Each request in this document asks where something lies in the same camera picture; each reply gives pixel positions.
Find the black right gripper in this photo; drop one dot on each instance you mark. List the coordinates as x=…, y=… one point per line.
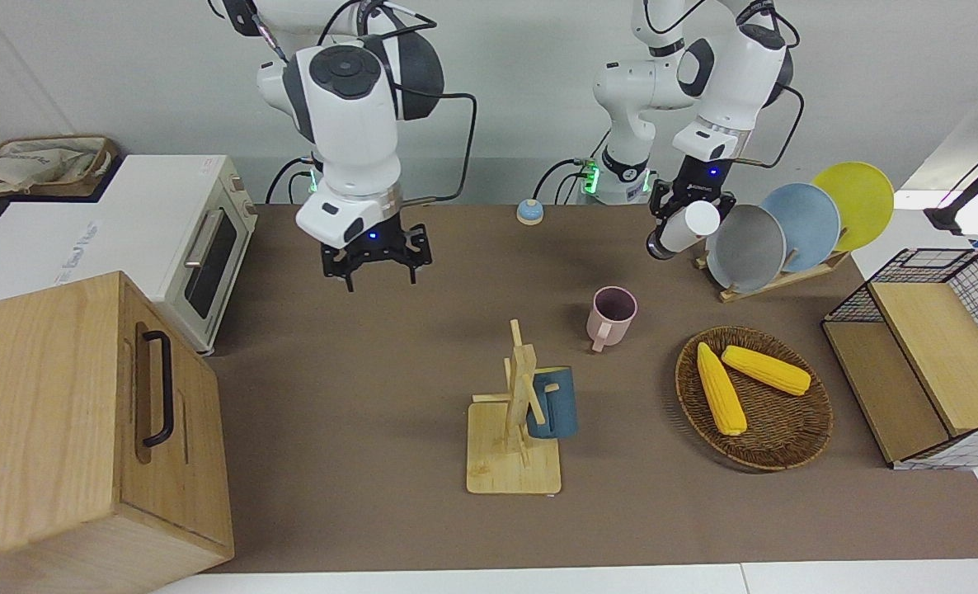
x=373, y=247

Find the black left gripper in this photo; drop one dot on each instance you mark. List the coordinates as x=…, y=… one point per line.
x=703, y=181

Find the white thermos cup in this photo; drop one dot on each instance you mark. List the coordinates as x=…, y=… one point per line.
x=699, y=221

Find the pink ceramic mug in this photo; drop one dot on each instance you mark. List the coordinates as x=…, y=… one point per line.
x=613, y=318

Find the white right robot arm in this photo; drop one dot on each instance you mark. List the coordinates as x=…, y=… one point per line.
x=349, y=140

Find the grey plate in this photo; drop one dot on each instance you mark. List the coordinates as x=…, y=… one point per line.
x=745, y=252

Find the brown table mat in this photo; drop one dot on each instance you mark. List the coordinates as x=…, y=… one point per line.
x=373, y=346

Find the wooden plate rack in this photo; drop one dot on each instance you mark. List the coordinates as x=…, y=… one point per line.
x=778, y=282

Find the light blue plate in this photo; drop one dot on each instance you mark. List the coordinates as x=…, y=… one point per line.
x=806, y=223

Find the blue bell on wooden base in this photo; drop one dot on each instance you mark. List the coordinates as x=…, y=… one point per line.
x=529, y=213

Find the yellow plate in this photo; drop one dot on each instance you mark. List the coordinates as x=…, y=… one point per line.
x=864, y=198

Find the yellow corn cob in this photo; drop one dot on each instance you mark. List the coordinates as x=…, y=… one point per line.
x=720, y=392
x=768, y=370

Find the dark blue ceramic mug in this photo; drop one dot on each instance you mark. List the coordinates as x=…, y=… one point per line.
x=559, y=408

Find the brown wicker basket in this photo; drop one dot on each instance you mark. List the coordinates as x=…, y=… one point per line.
x=778, y=429

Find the wooden mug tree rack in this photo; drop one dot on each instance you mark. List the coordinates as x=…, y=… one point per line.
x=514, y=474

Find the wooden stepped shelf insert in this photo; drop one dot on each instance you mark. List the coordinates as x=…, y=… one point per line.
x=934, y=355

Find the brown cardboard tray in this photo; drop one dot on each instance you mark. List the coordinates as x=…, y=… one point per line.
x=85, y=188

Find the white toaster oven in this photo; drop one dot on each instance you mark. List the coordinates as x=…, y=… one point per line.
x=60, y=239

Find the beige cloth bag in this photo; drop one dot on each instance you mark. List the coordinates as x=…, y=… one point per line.
x=35, y=165

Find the wooden cabinet box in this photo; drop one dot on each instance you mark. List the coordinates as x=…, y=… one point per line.
x=44, y=412

